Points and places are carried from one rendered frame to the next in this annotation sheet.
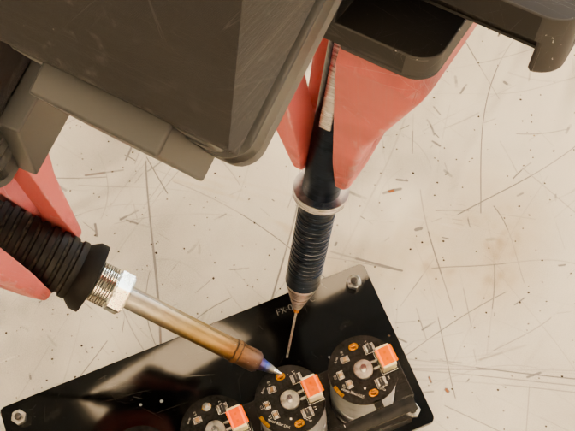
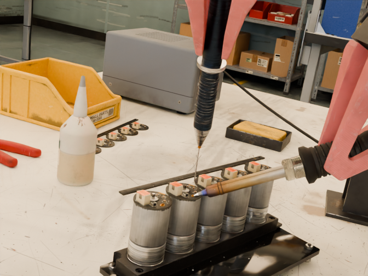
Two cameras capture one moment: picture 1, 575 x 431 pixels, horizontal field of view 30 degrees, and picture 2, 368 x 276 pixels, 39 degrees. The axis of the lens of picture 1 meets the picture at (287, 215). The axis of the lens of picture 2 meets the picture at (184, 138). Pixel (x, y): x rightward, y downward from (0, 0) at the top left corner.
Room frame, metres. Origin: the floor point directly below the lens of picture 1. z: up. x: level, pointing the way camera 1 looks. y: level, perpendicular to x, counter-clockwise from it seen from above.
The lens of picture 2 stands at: (0.36, -0.17, 0.96)
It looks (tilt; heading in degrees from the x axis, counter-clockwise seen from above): 18 degrees down; 148
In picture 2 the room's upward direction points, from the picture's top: 8 degrees clockwise
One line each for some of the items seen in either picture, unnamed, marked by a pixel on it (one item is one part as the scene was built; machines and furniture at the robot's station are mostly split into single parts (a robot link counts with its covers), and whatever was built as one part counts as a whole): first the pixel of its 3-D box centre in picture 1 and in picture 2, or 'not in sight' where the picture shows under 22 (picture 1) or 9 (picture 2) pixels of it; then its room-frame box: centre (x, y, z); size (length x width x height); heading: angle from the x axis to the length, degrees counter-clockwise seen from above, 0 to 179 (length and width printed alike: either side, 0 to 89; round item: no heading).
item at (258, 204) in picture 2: not in sight; (254, 197); (0.07, 0.09, 0.79); 0.02 x 0.02 x 0.05
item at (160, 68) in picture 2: not in sight; (165, 69); (-0.33, 0.21, 0.80); 0.15 x 0.12 x 0.10; 35
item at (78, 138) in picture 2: not in sight; (79, 128); (-0.07, -0.01, 0.80); 0.03 x 0.03 x 0.10
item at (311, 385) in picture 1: (310, 389); (176, 188); (0.09, 0.00, 0.82); 0.01 x 0.01 x 0.01; 15
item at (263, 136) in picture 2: not in sight; (259, 133); (-0.15, 0.26, 0.76); 0.07 x 0.05 x 0.02; 37
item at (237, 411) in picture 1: (234, 420); (205, 180); (0.08, 0.03, 0.82); 0.01 x 0.01 x 0.01; 15
